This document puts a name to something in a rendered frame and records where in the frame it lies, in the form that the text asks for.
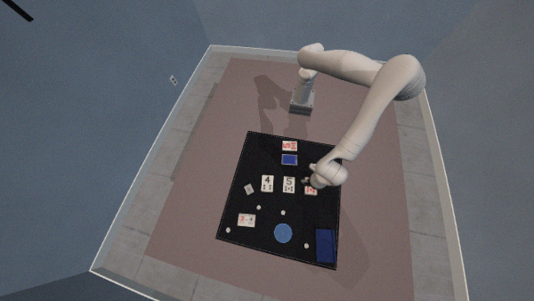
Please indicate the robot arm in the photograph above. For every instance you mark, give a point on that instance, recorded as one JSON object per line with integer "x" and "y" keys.
{"x": 375, "y": 92}

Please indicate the single black-print card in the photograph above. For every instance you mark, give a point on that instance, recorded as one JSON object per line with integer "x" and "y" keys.
{"x": 288, "y": 184}

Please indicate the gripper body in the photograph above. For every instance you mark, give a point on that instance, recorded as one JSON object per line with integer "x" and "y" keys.
{"x": 305, "y": 181}

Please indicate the blue book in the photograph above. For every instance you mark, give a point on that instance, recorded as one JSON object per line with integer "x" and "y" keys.
{"x": 326, "y": 246}

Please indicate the small white button box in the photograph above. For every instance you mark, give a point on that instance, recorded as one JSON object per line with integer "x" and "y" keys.
{"x": 249, "y": 189}

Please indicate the red and black print card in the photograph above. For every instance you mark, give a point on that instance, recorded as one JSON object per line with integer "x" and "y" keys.
{"x": 246, "y": 220}

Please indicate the blue disc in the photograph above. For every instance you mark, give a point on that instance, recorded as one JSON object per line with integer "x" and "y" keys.
{"x": 283, "y": 233}

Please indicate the red-print card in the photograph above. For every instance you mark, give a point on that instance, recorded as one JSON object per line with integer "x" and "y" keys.
{"x": 289, "y": 146}

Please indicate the thick black-print card pile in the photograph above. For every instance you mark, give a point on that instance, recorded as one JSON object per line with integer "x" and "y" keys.
{"x": 267, "y": 183}

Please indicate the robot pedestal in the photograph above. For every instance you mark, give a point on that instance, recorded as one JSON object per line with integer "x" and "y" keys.
{"x": 301, "y": 106}

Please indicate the black mat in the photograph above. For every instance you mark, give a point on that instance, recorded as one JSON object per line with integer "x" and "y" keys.
{"x": 271, "y": 233}

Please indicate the mauve pink table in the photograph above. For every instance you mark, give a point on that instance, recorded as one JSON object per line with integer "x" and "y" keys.
{"x": 367, "y": 229}

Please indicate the blue-backed card stack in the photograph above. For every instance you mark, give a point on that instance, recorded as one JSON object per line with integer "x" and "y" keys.
{"x": 289, "y": 160}

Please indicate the white wall socket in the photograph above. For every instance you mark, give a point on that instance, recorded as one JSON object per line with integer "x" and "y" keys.
{"x": 173, "y": 80}

